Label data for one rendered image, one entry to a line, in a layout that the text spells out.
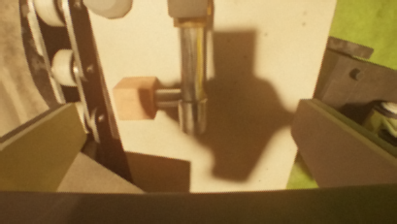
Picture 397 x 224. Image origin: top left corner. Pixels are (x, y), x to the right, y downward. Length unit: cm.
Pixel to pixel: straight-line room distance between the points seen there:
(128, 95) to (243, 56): 11
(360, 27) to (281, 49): 108
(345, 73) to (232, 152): 83
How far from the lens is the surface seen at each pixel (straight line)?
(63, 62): 24
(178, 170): 27
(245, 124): 23
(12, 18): 33
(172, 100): 18
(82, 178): 23
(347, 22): 123
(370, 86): 120
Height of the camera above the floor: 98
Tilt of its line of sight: 60 degrees down
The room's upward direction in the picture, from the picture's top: 179 degrees clockwise
